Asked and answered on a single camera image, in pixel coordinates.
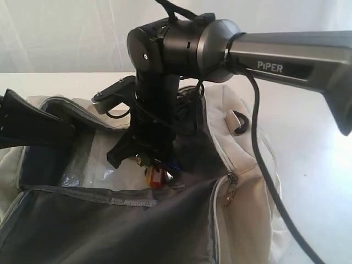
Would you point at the colourful key tag bunch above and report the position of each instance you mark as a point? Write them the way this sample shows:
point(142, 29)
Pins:
point(159, 174)

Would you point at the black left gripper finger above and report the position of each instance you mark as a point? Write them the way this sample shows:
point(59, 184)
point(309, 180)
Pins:
point(22, 124)

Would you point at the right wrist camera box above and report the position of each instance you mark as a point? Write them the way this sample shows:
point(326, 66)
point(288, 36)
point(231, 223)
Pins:
point(121, 91)

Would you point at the white backdrop curtain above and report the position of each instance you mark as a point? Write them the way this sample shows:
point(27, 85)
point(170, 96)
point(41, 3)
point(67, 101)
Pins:
point(90, 36)

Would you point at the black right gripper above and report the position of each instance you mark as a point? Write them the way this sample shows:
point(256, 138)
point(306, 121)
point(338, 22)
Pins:
point(151, 132)

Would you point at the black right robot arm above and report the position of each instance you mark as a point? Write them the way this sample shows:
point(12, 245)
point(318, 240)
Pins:
point(163, 52)

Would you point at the beige duffel bag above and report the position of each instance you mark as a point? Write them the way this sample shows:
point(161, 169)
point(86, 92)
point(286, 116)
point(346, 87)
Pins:
point(221, 211)

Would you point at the clear plastic sheet in bag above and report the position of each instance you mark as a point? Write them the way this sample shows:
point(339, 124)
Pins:
point(89, 168)

